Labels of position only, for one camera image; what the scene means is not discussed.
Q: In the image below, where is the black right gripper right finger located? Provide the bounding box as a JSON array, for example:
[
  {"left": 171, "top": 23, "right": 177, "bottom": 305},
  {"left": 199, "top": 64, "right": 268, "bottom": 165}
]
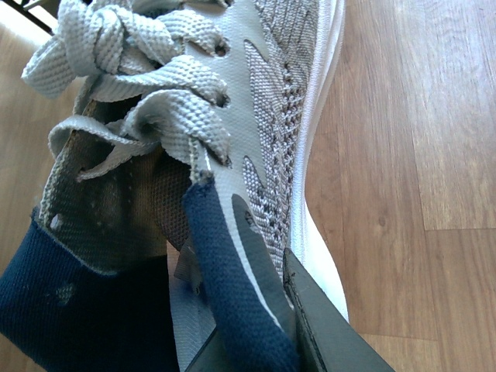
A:
[{"left": 284, "top": 249, "right": 393, "bottom": 372}]

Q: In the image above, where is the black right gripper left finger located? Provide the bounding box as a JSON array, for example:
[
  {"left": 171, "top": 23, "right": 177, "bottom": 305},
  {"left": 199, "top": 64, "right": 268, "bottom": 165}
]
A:
[{"left": 186, "top": 328, "right": 233, "bottom": 372}]

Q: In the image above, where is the grey knit sneaker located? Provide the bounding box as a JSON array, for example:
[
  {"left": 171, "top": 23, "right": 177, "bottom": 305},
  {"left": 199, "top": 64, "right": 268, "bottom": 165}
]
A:
[{"left": 1, "top": 1, "right": 345, "bottom": 371}]

